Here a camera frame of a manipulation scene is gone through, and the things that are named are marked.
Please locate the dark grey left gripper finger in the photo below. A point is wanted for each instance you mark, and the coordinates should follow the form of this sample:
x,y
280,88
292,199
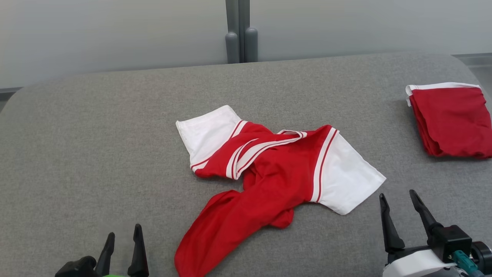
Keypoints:
x,y
105,257
138,257

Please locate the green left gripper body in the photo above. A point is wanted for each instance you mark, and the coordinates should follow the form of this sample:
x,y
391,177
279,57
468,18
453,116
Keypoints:
x,y
115,276

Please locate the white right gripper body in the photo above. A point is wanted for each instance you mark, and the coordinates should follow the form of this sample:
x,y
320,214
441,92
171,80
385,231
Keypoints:
x,y
415,265

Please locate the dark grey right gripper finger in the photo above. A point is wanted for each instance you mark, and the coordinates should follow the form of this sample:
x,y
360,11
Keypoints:
x,y
392,234
424,215

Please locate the red shorts white waistband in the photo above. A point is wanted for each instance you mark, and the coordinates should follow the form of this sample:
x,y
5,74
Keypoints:
x,y
453,123

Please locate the red white basketball jersey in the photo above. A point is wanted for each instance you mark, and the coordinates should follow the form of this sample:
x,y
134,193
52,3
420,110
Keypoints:
x,y
276,173

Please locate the grey fabric sofa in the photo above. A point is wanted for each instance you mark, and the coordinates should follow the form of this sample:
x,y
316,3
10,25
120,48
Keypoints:
x,y
96,154

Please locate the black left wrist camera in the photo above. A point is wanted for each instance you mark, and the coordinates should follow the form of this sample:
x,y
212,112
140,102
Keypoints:
x,y
77,267

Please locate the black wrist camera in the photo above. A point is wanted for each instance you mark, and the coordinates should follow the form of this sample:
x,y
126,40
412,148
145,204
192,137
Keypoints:
x,y
455,240
77,267

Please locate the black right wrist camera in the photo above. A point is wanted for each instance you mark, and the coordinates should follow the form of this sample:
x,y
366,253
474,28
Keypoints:
x,y
455,240

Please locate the grey partition base rail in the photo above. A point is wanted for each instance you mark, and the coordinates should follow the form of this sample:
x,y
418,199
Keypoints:
x,y
476,59
7,93

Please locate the grey metal post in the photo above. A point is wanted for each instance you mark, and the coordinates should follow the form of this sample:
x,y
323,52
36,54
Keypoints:
x,y
232,38
250,42

